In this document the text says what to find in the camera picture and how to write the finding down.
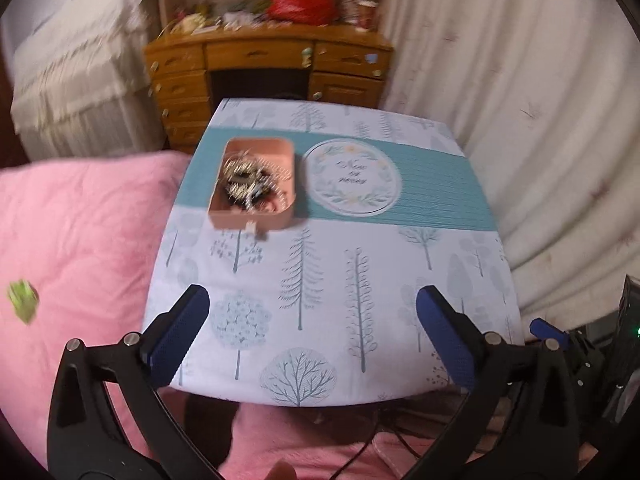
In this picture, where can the green hair clip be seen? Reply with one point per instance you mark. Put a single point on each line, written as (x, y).
(24, 299)

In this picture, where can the printed tablecloth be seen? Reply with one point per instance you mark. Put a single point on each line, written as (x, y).
(323, 312)

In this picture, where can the gold hair comb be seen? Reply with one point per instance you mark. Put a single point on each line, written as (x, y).
(248, 181)

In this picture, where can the wooden desk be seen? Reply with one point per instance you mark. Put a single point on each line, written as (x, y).
(192, 75)

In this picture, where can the white lace cover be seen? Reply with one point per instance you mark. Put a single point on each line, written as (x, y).
(81, 87)

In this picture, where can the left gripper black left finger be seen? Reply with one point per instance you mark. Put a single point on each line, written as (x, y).
(85, 437)

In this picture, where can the pink fluffy blanket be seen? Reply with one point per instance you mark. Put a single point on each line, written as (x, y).
(85, 233)

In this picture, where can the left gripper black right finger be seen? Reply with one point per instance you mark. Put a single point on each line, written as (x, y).
(540, 439)

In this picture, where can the person's left hand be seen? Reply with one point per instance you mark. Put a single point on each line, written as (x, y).
(281, 471)

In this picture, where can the cream floral curtain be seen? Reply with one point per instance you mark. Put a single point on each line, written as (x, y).
(543, 98)

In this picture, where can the pink jewelry tray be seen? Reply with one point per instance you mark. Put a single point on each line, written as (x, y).
(276, 213)

